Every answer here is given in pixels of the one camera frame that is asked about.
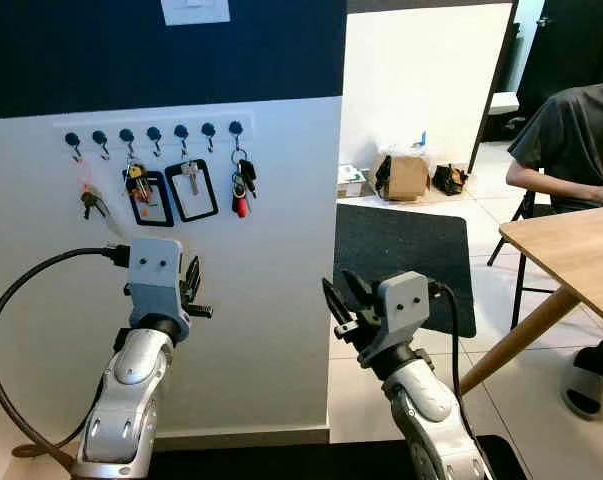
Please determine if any black holder with brass keys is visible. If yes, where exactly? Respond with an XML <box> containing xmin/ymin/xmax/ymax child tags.
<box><xmin>124</xmin><ymin>160</ymin><xmax>175</xmax><ymax>230</ymax></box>

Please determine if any brown cardboard box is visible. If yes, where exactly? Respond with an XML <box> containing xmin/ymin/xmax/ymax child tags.
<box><xmin>379</xmin><ymin>152</ymin><xmax>430</xmax><ymax>202</ymax></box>

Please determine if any white light switch plate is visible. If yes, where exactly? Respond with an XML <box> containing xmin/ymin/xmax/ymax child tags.
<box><xmin>161</xmin><ymin>0</ymin><xmax>231</xmax><ymax>27</ymax></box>

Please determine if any grey slide sandal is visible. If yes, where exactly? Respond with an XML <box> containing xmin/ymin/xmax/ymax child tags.
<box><xmin>562</xmin><ymin>360</ymin><xmax>603</xmax><ymax>420</ymax></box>

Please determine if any key bunch with red fob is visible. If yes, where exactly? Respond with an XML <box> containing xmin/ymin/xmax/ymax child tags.
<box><xmin>230</xmin><ymin>147</ymin><xmax>258</xmax><ymax>220</ymax></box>

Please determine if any dark door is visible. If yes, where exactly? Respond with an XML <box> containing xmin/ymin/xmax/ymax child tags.
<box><xmin>514</xmin><ymin>0</ymin><xmax>603</xmax><ymax>143</ymax></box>

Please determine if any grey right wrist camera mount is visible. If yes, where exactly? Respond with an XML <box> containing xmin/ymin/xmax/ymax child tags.
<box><xmin>359</xmin><ymin>272</ymin><xmax>432</xmax><ymax>367</ymax></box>

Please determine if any dark grey rug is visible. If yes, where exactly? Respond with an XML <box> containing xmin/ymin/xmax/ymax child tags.
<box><xmin>333</xmin><ymin>202</ymin><xmax>478</xmax><ymax>340</ymax></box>

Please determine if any person in grey shirt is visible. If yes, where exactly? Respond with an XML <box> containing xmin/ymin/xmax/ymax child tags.
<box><xmin>506</xmin><ymin>78</ymin><xmax>603</xmax><ymax>376</ymax></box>

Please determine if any white key rack strip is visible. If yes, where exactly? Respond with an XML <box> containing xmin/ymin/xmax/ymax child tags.
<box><xmin>53</xmin><ymin>113</ymin><xmax>254</xmax><ymax>151</ymax></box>

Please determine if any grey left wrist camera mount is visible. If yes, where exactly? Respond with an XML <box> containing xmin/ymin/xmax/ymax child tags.
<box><xmin>126</xmin><ymin>238</ymin><xmax>194</xmax><ymax>343</ymax></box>

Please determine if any white ledge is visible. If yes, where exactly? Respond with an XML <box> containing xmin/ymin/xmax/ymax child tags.
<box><xmin>487</xmin><ymin>91</ymin><xmax>521</xmax><ymax>116</ymax></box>

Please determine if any black metal chair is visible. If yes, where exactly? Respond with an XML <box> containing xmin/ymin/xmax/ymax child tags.
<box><xmin>486</xmin><ymin>188</ymin><xmax>564</xmax><ymax>332</ymax></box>

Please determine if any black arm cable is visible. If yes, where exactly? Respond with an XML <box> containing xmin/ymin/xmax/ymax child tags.
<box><xmin>426</xmin><ymin>280</ymin><xmax>487</xmax><ymax>461</ymax></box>
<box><xmin>0</xmin><ymin>245</ymin><xmax>132</xmax><ymax>471</ymax></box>

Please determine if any small black bag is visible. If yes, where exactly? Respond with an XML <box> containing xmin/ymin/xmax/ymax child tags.
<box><xmin>432</xmin><ymin>163</ymin><xmax>470</xmax><ymax>197</ymax></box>

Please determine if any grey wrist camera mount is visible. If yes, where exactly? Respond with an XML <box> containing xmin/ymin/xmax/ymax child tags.
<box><xmin>126</xmin><ymin>238</ymin><xmax>194</xmax><ymax>343</ymax></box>
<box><xmin>359</xmin><ymin>272</ymin><xmax>432</xmax><ymax>367</ymax></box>

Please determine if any black holder with silver key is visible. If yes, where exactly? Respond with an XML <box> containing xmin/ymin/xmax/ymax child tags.
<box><xmin>166</xmin><ymin>155</ymin><xmax>221</xmax><ymax>224</ymax></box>

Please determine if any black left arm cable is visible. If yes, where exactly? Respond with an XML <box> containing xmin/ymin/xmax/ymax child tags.
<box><xmin>0</xmin><ymin>245</ymin><xmax>132</xmax><ymax>471</ymax></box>

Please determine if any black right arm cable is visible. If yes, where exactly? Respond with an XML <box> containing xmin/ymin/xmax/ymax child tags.
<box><xmin>426</xmin><ymin>280</ymin><xmax>487</xmax><ymax>461</ymax></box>

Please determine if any key on red cord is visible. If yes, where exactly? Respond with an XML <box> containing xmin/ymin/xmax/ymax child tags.
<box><xmin>78</xmin><ymin>157</ymin><xmax>110</xmax><ymax>222</ymax></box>

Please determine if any wooden table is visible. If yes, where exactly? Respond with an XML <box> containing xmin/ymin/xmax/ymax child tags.
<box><xmin>458</xmin><ymin>204</ymin><xmax>603</xmax><ymax>397</ymax></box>

